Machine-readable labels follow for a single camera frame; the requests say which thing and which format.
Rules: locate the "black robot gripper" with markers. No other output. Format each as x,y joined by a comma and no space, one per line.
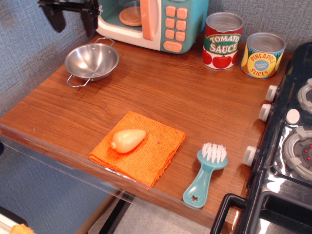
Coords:
89,13

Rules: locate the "small steel pot with handles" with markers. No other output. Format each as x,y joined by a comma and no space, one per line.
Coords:
91,62

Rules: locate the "toy microwave oven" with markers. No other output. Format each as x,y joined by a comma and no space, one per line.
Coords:
167,25

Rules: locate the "orange microwave turntable plate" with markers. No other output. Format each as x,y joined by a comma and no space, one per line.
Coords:
131,16

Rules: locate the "yellow plastic toy vegetable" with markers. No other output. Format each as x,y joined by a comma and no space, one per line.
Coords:
126,140

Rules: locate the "tomato sauce can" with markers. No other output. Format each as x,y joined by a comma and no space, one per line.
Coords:
221,40

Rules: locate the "folded orange cloth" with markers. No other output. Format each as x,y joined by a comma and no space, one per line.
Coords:
146,162

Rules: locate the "pineapple slices can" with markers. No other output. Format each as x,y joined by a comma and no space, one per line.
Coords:
262,55

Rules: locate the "teal dish brush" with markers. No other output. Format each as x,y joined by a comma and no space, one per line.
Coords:
211,157

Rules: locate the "white stove knob rear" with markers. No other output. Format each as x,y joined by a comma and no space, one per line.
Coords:
271,92

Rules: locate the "white stove knob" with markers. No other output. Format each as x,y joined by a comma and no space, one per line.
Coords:
271,92
264,112
249,155

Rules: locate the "white stove knob middle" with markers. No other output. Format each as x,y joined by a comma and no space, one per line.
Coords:
264,112

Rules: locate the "white stove knob front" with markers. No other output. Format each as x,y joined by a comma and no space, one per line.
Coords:
249,155

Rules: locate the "black toy stove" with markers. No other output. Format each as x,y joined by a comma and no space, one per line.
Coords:
279,188

